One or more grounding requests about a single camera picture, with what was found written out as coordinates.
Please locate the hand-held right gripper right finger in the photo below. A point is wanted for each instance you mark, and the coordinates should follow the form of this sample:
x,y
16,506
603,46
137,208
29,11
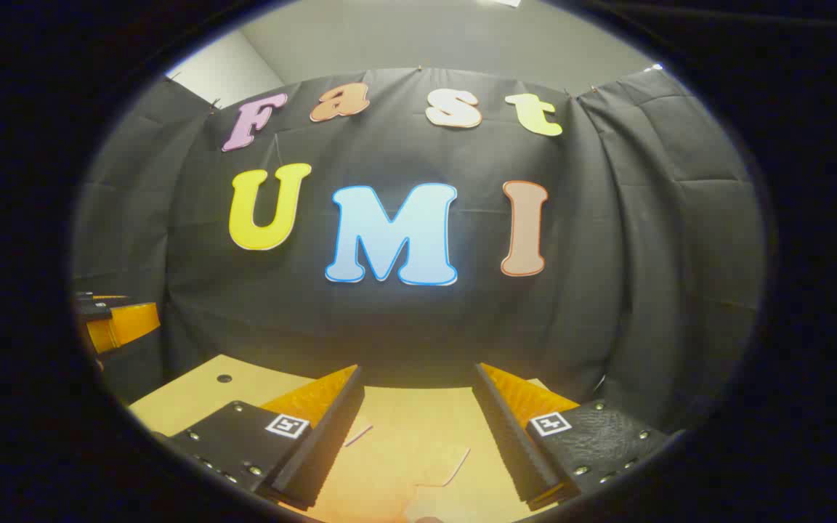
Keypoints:
x,y
516,450

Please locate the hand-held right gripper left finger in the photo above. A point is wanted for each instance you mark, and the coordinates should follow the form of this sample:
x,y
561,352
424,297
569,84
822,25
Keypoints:
x,y
324,450

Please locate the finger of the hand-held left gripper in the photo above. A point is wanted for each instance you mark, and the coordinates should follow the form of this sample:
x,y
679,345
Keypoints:
x,y
124,327

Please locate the orange T-shirt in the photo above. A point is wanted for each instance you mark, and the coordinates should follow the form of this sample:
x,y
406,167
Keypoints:
x,y
404,479

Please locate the black backdrop cloth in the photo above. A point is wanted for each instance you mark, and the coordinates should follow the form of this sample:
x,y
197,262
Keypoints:
x,y
462,327

